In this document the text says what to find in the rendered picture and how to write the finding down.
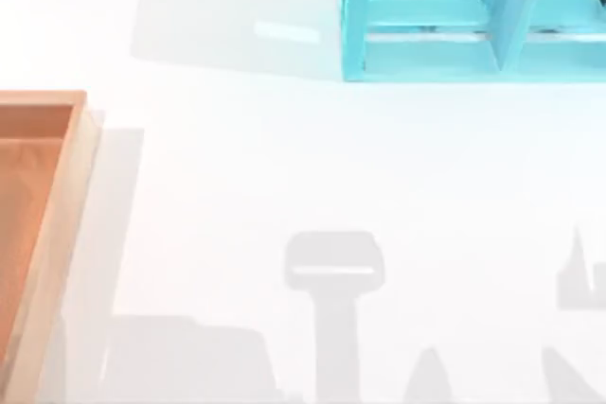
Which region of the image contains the shallow salmon-coloured box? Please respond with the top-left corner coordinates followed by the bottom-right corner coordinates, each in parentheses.
top-left (0, 90), bottom-right (101, 404)

